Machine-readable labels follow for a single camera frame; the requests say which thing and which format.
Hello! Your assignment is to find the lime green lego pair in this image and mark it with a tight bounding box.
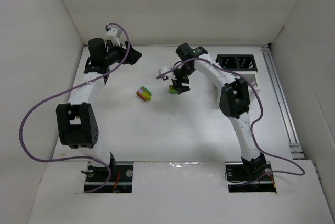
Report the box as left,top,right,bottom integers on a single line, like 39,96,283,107
169,85,178,94

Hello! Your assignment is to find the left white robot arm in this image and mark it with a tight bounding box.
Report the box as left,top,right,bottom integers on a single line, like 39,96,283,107
56,38,142,174

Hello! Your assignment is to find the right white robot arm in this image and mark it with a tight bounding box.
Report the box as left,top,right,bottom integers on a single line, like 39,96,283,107
172,43,267,181

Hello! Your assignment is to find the orange green lego stack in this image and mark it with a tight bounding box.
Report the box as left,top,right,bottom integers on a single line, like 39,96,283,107
136,86,152,102

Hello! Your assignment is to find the black slotted container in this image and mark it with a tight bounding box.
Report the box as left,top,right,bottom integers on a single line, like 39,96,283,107
216,54,258,72

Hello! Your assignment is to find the white slotted container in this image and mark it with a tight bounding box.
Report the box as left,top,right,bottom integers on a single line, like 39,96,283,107
215,73,261,103

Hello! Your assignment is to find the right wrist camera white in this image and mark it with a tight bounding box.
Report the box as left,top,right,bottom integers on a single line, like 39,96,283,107
157,66,174,81

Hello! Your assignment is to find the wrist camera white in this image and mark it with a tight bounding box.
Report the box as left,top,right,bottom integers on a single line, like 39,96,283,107
105,26,122,46
157,66,174,81

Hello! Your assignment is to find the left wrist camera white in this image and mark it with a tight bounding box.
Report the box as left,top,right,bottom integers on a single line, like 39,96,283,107
105,26,122,46

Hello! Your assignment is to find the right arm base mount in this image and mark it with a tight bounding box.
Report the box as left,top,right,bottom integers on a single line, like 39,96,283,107
224,162,277,193

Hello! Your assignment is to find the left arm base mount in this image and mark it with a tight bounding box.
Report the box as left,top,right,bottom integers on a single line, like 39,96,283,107
81,163,134,193

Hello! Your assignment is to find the aluminium rail right side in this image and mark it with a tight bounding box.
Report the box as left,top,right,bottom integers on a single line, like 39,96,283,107
261,46,305,160

